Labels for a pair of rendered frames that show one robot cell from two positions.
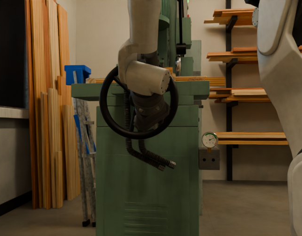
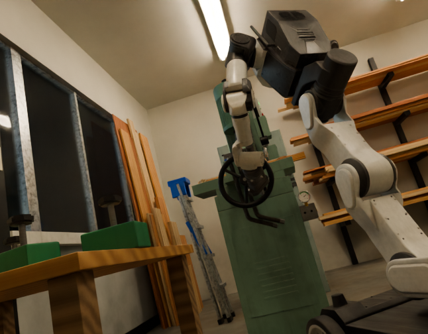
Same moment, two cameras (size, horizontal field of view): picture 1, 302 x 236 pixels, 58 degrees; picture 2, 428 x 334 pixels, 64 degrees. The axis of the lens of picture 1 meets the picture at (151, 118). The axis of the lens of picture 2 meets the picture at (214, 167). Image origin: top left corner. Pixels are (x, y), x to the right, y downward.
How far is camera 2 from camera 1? 0.82 m
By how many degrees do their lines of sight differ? 13
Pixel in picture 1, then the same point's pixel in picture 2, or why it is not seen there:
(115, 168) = (240, 239)
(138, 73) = (246, 158)
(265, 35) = (306, 120)
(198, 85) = (285, 162)
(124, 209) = (256, 269)
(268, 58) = (311, 130)
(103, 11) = (177, 127)
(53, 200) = not seen: hidden behind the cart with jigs
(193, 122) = (289, 189)
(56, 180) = not seen: hidden behind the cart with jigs
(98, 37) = (179, 153)
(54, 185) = not seen: hidden behind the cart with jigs
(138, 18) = (240, 128)
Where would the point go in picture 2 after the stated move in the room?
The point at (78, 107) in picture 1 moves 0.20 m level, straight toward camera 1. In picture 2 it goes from (188, 214) to (190, 210)
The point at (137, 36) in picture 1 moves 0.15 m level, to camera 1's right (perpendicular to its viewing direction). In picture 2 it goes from (241, 138) to (276, 128)
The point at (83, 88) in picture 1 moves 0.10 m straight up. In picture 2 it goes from (201, 187) to (197, 170)
